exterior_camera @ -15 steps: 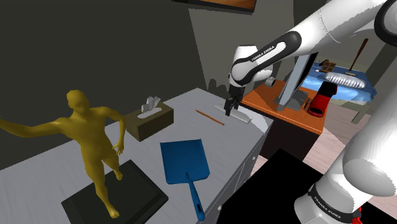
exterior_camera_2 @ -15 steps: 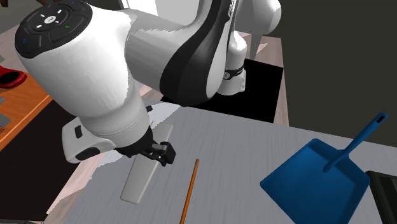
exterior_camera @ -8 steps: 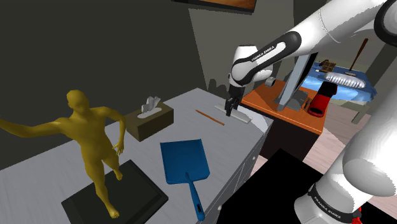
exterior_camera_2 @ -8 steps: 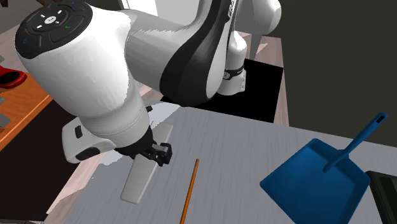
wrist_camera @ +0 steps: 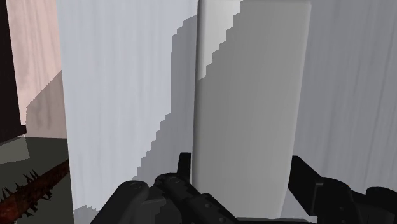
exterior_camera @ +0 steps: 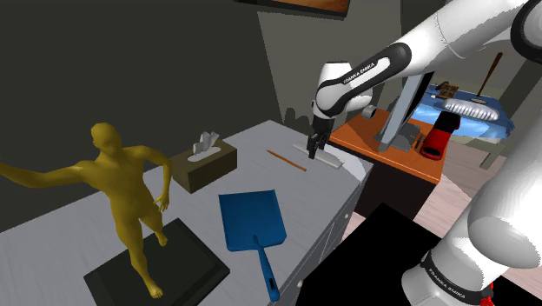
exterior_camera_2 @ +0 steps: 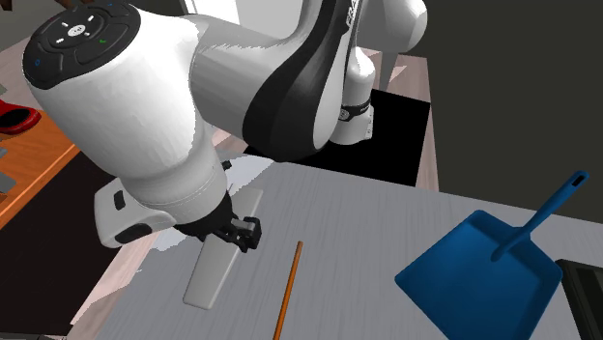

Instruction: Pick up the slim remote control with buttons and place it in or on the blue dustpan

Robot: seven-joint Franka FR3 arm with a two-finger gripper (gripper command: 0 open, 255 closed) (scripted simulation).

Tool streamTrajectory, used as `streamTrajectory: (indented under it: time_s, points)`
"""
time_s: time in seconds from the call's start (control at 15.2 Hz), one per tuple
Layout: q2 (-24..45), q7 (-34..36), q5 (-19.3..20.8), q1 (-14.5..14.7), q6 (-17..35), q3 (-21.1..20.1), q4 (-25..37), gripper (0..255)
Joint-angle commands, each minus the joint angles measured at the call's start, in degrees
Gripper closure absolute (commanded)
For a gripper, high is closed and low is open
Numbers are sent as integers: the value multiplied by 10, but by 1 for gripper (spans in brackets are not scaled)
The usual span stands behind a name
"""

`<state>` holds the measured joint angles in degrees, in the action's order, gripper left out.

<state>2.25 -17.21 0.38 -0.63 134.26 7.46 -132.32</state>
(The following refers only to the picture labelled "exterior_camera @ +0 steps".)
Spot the black robot stand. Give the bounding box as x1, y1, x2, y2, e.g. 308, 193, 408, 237
295, 202, 542, 306

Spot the blue dustpan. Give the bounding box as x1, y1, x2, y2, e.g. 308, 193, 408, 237
217, 189, 288, 303

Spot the grey chest of drawers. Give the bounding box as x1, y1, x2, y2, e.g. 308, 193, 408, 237
0, 119, 374, 306

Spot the grey flat bar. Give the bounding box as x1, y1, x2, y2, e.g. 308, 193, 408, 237
292, 140, 345, 170

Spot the bed with blue cover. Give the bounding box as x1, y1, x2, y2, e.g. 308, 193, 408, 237
413, 51, 517, 171

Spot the olive tissue box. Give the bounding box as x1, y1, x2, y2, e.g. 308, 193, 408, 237
169, 130, 239, 195

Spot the gold human figure statue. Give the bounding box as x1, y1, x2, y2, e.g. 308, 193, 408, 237
0, 122, 232, 306

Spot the framed wall picture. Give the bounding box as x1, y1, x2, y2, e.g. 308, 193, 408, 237
234, 0, 353, 19

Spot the orange desk with monitor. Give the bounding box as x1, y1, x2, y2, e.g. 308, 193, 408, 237
328, 70, 463, 223

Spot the orange pencil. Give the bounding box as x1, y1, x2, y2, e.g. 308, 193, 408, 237
266, 149, 308, 173

